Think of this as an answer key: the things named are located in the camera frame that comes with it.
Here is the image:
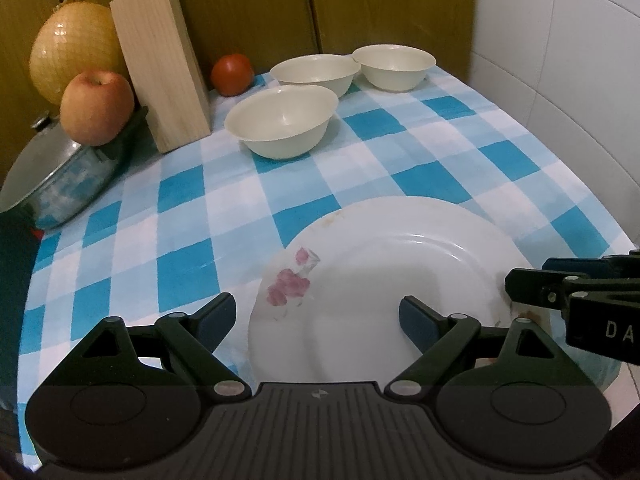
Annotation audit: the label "blue white checkered tablecloth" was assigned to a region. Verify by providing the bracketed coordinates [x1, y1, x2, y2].
[15, 65, 637, 470]

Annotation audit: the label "red tomato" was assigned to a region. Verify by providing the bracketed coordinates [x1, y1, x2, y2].
[209, 53, 255, 96]

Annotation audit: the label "wooden chopping block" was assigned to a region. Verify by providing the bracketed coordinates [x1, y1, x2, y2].
[110, 0, 212, 153]

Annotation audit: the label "red yellow apple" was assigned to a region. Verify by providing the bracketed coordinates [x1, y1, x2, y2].
[60, 70, 134, 146]

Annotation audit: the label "cream bowl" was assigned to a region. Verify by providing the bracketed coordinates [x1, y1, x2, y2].
[352, 44, 436, 92]
[224, 84, 338, 160]
[269, 54, 361, 98]

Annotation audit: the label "large white plate red flowers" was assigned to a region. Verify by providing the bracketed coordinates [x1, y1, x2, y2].
[248, 196, 529, 385]

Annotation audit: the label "yellow pomelo in net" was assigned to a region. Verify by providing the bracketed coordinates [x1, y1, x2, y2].
[28, 0, 127, 105]

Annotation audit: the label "steel pot with lid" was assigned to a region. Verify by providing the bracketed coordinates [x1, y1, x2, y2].
[1, 105, 148, 231]

